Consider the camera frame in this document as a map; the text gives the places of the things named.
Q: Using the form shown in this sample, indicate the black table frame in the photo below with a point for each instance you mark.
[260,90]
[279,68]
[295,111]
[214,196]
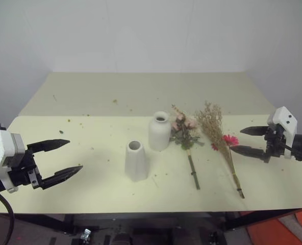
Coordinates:
[146,217]

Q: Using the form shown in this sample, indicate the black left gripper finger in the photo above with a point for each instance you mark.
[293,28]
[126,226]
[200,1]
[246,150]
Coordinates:
[61,176]
[49,145]

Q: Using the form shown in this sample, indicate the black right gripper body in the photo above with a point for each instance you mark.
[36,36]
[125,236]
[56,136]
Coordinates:
[274,144]

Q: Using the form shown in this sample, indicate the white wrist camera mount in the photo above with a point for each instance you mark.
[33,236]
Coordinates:
[1,153]
[286,122]

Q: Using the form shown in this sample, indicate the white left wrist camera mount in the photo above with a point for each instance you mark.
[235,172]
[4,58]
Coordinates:
[1,153]

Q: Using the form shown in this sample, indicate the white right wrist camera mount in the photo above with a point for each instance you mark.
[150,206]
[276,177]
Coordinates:
[286,122]

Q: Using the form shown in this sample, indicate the small silver metal part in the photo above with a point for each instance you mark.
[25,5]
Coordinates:
[85,233]

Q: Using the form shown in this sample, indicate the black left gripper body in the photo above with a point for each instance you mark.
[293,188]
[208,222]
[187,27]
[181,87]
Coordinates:
[22,174]

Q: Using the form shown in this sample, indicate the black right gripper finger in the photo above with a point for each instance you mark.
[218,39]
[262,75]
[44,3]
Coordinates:
[248,151]
[254,131]

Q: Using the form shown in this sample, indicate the bottle-shaped white vase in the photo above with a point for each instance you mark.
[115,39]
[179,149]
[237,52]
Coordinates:
[159,132]

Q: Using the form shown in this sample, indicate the pink rose bouquet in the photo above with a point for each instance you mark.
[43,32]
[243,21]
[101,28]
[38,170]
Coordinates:
[185,135]

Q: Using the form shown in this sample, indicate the tapered white vase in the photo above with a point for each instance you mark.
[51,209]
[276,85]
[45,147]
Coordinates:
[137,163]

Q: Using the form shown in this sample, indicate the dried beige bouquet, red daisies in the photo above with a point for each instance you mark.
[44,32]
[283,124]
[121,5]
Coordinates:
[217,127]

